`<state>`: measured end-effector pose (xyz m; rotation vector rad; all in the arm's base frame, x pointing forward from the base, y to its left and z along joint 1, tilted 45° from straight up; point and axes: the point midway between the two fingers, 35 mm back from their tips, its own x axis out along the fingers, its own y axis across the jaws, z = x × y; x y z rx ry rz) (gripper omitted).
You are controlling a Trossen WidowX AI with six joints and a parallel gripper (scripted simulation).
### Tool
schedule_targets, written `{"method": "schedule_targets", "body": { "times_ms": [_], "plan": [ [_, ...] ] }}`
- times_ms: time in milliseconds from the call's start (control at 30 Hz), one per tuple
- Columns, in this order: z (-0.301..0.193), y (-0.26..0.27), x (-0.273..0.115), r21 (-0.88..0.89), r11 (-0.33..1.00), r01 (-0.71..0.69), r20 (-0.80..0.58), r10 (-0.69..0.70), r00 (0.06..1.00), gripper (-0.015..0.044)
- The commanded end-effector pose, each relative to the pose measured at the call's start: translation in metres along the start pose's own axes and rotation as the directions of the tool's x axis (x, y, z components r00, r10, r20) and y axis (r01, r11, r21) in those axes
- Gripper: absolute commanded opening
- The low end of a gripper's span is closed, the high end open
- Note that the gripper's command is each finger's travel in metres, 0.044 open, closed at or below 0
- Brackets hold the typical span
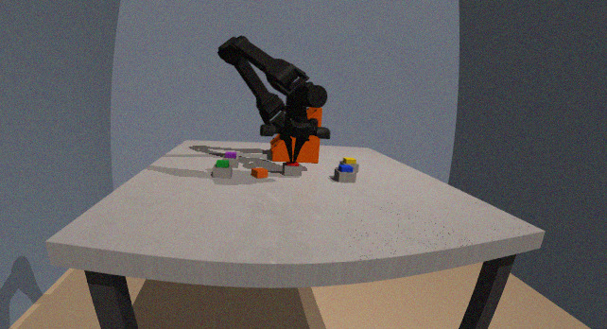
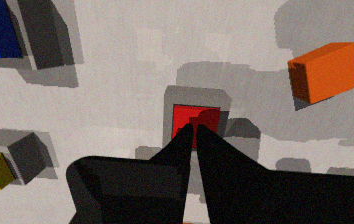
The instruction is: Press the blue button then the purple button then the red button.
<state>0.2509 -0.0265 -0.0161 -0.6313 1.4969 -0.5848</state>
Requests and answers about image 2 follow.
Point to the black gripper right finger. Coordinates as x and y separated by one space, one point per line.
239 190

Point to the orange block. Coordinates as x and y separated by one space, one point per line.
324 72

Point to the blue button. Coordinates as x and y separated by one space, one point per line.
28 38

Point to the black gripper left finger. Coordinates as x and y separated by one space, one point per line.
158 183

